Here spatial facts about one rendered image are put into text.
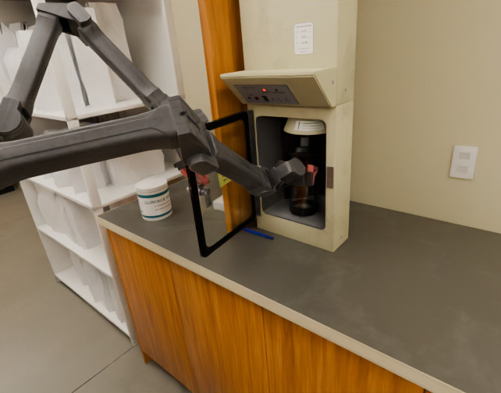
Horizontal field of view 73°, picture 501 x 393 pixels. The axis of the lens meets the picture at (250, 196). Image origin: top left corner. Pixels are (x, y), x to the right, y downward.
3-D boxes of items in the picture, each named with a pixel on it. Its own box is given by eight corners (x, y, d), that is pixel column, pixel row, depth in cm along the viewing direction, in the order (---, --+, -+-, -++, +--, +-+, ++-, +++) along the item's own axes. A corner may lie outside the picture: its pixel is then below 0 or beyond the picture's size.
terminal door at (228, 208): (256, 218, 127) (247, 109, 111) (202, 260, 105) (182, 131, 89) (254, 217, 128) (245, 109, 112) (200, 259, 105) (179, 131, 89)
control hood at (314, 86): (246, 102, 113) (243, 70, 109) (336, 106, 93) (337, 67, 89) (222, 108, 105) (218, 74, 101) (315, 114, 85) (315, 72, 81)
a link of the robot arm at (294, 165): (246, 171, 102) (255, 196, 100) (270, 150, 94) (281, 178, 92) (274, 171, 110) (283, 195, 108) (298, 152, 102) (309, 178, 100)
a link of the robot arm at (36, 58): (47, 14, 107) (37, -12, 98) (93, 28, 110) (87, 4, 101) (-2, 143, 94) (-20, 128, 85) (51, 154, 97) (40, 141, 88)
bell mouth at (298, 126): (301, 121, 124) (301, 105, 121) (347, 125, 113) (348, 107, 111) (272, 132, 111) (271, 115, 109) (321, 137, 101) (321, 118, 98)
